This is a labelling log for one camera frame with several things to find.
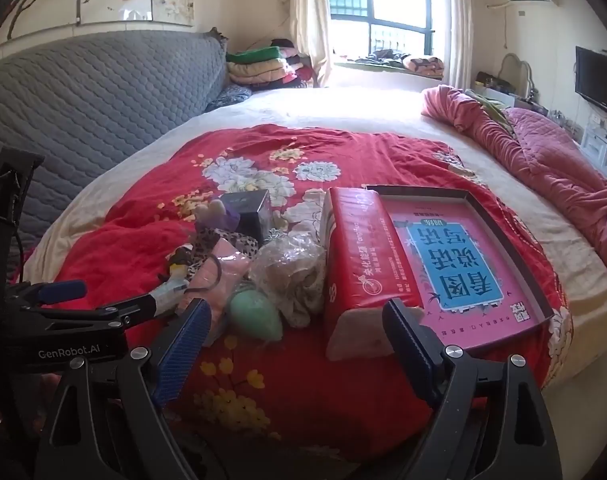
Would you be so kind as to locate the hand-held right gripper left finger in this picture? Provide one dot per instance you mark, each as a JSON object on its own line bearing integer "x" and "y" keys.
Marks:
{"x": 183, "y": 350}

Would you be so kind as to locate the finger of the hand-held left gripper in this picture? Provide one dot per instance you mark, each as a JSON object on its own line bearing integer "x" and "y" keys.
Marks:
{"x": 63, "y": 290}
{"x": 128, "y": 307}

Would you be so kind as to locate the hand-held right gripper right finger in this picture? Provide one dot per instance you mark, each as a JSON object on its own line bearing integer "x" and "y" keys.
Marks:
{"x": 408, "y": 347}

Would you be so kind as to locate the white green wipe packet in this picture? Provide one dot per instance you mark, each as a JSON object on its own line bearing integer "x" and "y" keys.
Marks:
{"x": 168, "y": 292}

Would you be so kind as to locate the yellow snack packet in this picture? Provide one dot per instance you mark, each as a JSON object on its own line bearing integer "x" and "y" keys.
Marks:
{"x": 177, "y": 266}

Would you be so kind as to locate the green egg-shaped sponge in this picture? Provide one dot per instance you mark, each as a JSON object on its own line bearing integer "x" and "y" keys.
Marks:
{"x": 256, "y": 312}

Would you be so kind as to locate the pink soft packet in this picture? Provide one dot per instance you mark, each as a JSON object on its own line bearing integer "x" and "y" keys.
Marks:
{"x": 218, "y": 270}

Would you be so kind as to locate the leopard print scrunchie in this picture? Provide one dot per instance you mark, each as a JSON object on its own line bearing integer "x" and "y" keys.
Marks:
{"x": 203, "y": 247}

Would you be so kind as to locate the cream floral scrunchie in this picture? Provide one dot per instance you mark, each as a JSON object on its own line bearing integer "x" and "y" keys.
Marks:
{"x": 303, "y": 300}

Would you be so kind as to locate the purple plush bunny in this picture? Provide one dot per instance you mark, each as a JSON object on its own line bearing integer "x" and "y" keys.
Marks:
{"x": 216, "y": 210}

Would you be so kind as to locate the grey cardboard box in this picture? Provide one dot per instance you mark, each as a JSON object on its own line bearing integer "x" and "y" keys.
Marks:
{"x": 418, "y": 193}

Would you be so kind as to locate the red floral blanket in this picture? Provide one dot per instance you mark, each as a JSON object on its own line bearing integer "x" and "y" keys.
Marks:
{"x": 158, "y": 230}

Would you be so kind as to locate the pink and blue book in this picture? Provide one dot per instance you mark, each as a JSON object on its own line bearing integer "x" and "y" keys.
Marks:
{"x": 458, "y": 270}

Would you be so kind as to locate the red and white carton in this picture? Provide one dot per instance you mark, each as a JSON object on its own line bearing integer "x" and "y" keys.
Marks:
{"x": 363, "y": 260}

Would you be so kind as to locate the clear plastic bag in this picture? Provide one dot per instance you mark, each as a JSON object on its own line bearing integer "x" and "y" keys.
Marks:
{"x": 283, "y": 255}

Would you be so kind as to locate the dark blue box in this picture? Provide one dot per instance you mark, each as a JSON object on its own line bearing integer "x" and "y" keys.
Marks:
{"x": 246, "y": 210}

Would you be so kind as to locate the grey quilted headboard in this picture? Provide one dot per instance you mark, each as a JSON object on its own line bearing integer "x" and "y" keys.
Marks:
{"x": 83, "y": 100}

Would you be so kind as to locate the dark patterned pillow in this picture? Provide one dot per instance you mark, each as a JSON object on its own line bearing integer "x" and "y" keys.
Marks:
{"x": 228, "y": 96}

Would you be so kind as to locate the pink quilt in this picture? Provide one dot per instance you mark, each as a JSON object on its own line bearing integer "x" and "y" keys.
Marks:
{"x": 548, "y": 160}

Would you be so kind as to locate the green cloth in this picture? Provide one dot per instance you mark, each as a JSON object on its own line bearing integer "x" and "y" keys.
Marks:
{"x": 491, "y": 109}

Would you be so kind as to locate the cream bed sheet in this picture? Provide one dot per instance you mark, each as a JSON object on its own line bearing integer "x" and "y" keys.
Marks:
{"x": 333, "y": 105}

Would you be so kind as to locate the cluttered vanity table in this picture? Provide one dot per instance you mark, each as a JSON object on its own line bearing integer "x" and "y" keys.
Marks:
{"x": 493, "y": 91}

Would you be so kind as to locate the stack of folded blankets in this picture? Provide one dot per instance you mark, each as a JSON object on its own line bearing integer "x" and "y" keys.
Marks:
{"x": 263, "y": 67}

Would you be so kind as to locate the white drawer cabinet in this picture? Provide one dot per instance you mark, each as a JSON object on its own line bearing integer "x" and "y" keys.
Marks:
{"x": 603, "y": 145}

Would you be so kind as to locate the patterned cushion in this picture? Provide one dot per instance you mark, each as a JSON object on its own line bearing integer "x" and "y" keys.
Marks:
{"x": 423, "y": 65}

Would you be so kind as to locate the dark clothes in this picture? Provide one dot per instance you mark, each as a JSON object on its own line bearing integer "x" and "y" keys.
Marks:
{"x": 383, "y": 55}

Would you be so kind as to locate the vanity mirror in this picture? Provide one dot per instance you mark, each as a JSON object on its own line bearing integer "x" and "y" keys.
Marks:
{"x": 516, "y": 72}

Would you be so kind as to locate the black television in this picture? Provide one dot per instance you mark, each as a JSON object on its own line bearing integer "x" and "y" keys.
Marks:
{"x": 601, "y": 80}

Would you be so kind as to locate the cream curtain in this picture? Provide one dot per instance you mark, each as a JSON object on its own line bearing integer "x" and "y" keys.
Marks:
{"x": 456, "y": 20}
{"x": 308, "y": 20}

